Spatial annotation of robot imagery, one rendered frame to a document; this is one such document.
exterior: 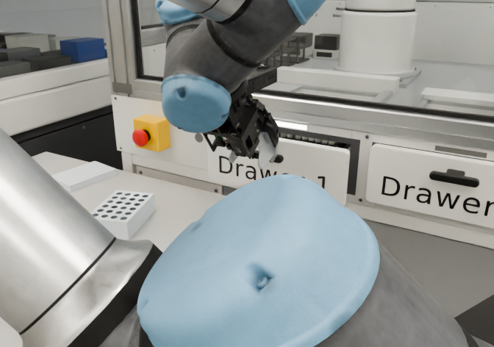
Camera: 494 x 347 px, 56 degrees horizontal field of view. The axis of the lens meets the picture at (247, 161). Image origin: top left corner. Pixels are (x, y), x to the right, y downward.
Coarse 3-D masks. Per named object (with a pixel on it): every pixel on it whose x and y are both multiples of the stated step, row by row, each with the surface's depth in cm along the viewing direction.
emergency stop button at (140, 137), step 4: (136, 132) 102; (140, 132) 102; (144, 132) 102; (132, 136) 103; (136, 136) 102; (140, 136) 102; (144, 136) 102; (136, 140) 103; (140, 140) 102; (144, 140) 102; (136, 144) 103; (140, 144) 103; (144, 144) 103
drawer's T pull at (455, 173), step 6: (432, 174) 75; (438, 174) 75; (444, 174) 74; (450, 174) 74; (456, 174) 74; (462, 174) 75; (438, 180) 75; (444, 180) 75; (450, 180) 74; (456, 180) 74; (462, 180) 73; (468, 180) 73; (474, 180) 72; (468, 186) 73; (474, 186) 73
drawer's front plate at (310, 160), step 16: (208, 144) 93; (288, 144) 84; (304, 144) 83; (208, 160) 95; (224, 160) 93; (240, 160) 91; (256, 160) 89; (288, 160) 85; (304, 160) 84; (320, 160) 82; (336, 160) 81; (224, 176) 94; (240, 176) 92; (256, 176) 90; (304, 176) 85; (336, 176) 82; (336, 192) 83
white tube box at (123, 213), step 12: (120, 192) 95; (132, 192) 95; (108, 204) 90; (120, 204) 90; (132, 204) 90; (144, 204) 90; (96, 216) 85; (108, 216) 85; (120, 216) 85; (132, 216) 85; (144, 216) 90; (108, 228) 84; (120, 228) 84; (132, 228) 86
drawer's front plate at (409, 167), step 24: (384, 168) 83; (408, 168) 81; (432, 168) 78; (456, 168) 77; (480, 168) 75; (384, 192) 84; (408, 192) 82; (432, 192) 80; (456, 192) 78; (480, 192) 76; (456, 216) 79; (480, 216) 77
